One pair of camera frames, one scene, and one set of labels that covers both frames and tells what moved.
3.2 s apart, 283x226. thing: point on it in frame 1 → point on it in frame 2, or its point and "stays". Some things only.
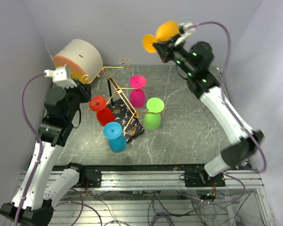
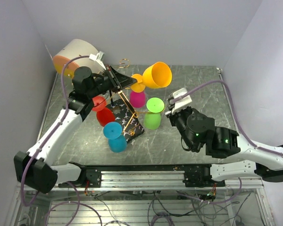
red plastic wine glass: [104, 114] stays
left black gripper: [84, 89] → [118, 80]
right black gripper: [164, 48] → [172, 116]
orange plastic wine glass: [164, 31] → [158, 75]
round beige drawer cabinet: [84, 61] stays
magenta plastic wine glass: [137, 96] stays
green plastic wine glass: [154, 106] stays
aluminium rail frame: [249, 180] stays
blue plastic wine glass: [112, 131] stays
